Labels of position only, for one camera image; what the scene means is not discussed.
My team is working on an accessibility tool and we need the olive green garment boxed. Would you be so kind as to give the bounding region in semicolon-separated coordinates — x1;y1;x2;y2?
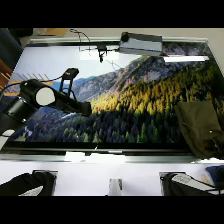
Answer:
173;99;224;161

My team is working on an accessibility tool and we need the grey flat box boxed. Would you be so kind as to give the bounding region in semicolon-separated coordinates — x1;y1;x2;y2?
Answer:
118;31;164;57

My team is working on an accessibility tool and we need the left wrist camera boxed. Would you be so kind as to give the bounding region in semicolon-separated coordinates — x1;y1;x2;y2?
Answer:
59;67;80;102

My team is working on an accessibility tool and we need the small black clamp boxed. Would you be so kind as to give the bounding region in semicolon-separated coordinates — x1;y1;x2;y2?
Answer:
96;44;108;64

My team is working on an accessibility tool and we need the black cable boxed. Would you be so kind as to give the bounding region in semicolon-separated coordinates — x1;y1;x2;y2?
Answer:
68;28;101;53

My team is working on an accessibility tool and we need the blue garment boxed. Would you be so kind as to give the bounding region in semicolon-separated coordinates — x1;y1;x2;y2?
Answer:
205;164;224;190

